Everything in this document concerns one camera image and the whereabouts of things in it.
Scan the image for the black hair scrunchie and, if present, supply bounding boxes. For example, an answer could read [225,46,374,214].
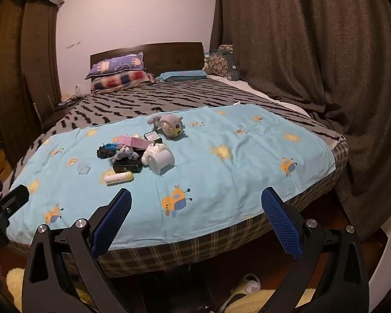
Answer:
[97,144,113,160]

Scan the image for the grey plush toy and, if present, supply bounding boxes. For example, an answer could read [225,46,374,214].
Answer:
[147,112,187,141]

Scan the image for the dark blue cloth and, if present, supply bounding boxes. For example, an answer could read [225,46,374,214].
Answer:
[212,50,242,81]

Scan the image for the dark grey curtain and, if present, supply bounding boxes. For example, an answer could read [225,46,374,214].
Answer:
[209,0,391,243]

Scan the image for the brown wooden wardrobe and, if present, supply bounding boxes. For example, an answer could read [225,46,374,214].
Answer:
[0,0,66,170]

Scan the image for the light blue printed sheet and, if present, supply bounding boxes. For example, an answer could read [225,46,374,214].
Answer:
[5,104,337,250]

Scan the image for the dark box with white label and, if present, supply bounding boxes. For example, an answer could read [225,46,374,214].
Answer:
[143,131,163,146]

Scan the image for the purple printed pillow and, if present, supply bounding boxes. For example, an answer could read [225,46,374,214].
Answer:
[85,52,144,80]

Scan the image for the red blue plaid pillow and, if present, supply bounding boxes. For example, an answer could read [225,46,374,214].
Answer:
[90,70,157,92]

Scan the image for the brown circle-patterned cushion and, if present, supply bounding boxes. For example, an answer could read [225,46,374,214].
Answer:
[204,44,235,77]

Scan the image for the white bed sheet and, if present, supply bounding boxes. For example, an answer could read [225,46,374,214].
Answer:
[210,74,311,115]

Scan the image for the dark wooden headboard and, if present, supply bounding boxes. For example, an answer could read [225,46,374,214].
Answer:
[90,42,205,79]

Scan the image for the black box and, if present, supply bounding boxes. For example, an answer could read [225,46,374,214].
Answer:
[112,158,143,173]

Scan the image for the bluish tissue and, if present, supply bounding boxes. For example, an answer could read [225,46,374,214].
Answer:
[111,147,139,162]

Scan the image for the pink box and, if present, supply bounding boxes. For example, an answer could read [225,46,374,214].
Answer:
[112,135,150,151]

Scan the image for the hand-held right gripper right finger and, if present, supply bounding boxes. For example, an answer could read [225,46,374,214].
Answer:
[261,186,369,313]

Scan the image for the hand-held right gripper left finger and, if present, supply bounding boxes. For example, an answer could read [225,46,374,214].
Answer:
[22,187,132,313]

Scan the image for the dark nightstand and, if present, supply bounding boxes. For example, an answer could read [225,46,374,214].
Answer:
[41,98,83,133]

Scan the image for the plaid mattress cover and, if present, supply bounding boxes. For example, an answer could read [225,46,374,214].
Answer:
[96,140,350,278]

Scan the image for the white pink slipper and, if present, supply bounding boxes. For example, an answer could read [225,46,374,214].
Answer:
[215,274,262,313]

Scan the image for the grey black striped blanket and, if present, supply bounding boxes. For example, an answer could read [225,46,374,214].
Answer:
[0,78,346,203]

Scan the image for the teal flat pillow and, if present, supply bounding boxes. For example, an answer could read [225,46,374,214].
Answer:
[156,69,209,83]

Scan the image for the cream yellow bottle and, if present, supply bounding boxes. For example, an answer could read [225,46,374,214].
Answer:
[104,171,134,186]

